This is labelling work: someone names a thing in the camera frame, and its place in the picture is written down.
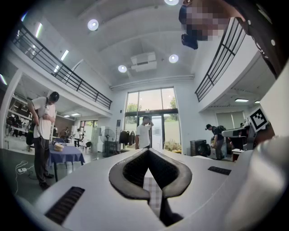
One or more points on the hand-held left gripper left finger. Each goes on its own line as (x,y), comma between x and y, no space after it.
(94,180)

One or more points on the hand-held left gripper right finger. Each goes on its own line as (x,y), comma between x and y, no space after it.
(203,191)

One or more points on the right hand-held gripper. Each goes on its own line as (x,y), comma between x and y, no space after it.
(258,119)

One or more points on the table with blue cloth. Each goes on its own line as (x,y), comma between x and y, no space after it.
(65,155)

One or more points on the wooden spool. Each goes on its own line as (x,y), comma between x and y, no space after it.
(59,147)

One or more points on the table with checkered cloth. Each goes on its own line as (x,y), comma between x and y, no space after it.
(151,187)

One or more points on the clothes rack with dark clothes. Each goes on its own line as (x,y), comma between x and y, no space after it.
(126,137)

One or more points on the black balcony railing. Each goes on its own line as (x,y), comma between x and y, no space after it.
(77,85)
(212,77)

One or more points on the white power strip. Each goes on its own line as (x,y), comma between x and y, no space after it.
(21,170)

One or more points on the glass entrance door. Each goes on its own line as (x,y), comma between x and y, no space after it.
(155,99)

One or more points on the round ceiling lamp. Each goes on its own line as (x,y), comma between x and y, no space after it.
(171,1)
(173,58)
(122,68)
(93,24)

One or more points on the person's black shirt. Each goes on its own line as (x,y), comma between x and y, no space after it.
(266,33)

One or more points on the ceiling air conditioner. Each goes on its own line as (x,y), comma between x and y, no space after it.
(144,63)

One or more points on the person's head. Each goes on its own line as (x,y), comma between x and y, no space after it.
(203,20)

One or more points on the long ceiling light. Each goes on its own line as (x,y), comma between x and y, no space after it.
(64,55)
(38,30)

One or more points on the black pedestal fan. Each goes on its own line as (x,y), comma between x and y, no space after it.
(108,136)

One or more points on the black head camera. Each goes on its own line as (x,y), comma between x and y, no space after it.
(189,41)

